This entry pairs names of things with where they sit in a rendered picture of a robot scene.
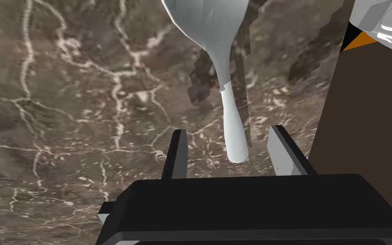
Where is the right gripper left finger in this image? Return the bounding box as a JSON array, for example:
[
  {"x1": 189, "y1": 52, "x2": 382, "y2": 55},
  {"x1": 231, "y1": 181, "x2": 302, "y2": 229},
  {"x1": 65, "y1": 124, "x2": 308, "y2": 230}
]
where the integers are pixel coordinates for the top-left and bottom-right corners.
[{"x1": 161, "y1": 129, "x2": 189, "y2": 180}]

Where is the white spoon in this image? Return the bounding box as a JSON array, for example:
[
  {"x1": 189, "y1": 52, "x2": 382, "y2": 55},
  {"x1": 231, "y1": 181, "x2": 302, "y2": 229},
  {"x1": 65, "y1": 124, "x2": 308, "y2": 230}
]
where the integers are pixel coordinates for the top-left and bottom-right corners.
[{"x1": 161, "y1": 0, "x2": 251, "y2": 164}]

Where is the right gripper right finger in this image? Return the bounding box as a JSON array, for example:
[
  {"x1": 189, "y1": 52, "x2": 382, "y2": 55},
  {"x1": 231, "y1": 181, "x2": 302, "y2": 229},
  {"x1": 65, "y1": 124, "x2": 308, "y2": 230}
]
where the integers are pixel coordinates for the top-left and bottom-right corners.
[{"x1": 267, "y1": 124, "x2": 318, "y2": 177}]

